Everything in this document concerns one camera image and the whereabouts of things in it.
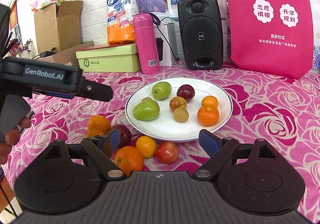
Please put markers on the dark red plum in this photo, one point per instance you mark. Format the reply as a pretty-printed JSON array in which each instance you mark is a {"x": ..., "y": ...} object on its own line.
[{"x": 186, "y": 91}]

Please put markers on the pink rose tablecloth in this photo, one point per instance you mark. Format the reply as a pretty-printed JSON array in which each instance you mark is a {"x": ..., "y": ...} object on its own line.
[{"x": 281, "y": 110}]

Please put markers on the white plate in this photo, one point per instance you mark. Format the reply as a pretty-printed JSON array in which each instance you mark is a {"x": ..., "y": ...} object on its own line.
[{"x": 165, "y": 127}]

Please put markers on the red tomato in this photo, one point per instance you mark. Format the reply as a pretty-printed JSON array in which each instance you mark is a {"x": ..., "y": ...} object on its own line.
[{"x": 167, "y": 152}]

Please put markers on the pink thermos bottle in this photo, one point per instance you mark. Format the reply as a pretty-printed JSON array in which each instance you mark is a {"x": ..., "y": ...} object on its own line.
[{"x": 143, "y": 24}]

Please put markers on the red yellow small fruit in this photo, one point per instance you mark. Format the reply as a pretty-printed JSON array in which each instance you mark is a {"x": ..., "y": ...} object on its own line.
[{"x": 177, "y": 102}]

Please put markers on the black speaker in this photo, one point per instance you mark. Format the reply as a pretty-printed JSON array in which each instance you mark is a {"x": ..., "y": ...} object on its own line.
[{"x": 201, "y": 34}]

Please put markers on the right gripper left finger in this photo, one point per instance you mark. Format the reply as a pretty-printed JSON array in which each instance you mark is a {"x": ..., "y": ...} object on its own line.
[{"x": 99, "y": 150}]

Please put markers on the red booklet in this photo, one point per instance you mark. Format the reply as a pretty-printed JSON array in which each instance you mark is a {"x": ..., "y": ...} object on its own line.
[{"x": 106, "y": 46}]

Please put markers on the small yellow tangerine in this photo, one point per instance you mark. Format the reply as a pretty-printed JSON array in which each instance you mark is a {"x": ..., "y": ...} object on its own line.
[{"x": 147, "y": 146}]

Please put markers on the white box behind bottle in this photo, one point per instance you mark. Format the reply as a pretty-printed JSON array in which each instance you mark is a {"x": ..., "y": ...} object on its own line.
[{"x": 167, "y": 44}]

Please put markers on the orange white cup package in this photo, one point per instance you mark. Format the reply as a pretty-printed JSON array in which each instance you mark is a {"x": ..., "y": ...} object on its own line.
[{"x": 120, "y": 15}]

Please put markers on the orange with stem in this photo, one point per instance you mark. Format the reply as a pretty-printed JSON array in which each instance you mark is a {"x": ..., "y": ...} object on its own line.
[{"x": 129, "y": 159}]

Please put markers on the brown cardboard box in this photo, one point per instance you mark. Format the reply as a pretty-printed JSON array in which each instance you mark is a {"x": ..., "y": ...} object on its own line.
[{"x": 57, "y": 31}]

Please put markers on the person's left hand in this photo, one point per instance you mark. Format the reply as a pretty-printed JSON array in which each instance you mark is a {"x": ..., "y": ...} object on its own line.
[{"x": 12, "y": 137}]

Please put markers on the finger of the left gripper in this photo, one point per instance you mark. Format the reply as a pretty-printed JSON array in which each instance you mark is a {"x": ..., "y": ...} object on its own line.
[{"x": 95, "y": 91}]

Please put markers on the pink tote bag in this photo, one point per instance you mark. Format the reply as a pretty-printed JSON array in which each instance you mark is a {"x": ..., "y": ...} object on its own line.
[{"x": 272, "y": 36}]

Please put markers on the dark red apple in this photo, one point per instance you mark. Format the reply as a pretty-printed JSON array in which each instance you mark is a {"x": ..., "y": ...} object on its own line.
[{"x": 125, "y": 135}]

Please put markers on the small mandarin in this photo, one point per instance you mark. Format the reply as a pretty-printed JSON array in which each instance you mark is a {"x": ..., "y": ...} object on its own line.
[{"x": 208, "y": 115}]

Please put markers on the green apple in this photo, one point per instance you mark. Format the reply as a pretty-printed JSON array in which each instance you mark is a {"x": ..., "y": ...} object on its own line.
[
  {"x": 146, "y": 110},
  {"x": 161, "y": 90}
]

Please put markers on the green shoe box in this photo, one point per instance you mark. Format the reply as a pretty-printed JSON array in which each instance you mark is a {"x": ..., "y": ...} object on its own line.
[{"x": 118, "y": 59}]

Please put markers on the brown kiwi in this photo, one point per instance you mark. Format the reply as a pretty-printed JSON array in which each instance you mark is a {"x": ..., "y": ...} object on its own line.
[{"x": 181, "y": 115}]

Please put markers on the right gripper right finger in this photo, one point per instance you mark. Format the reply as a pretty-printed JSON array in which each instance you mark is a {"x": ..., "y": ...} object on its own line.
[{"x": 220, "y": 152}]

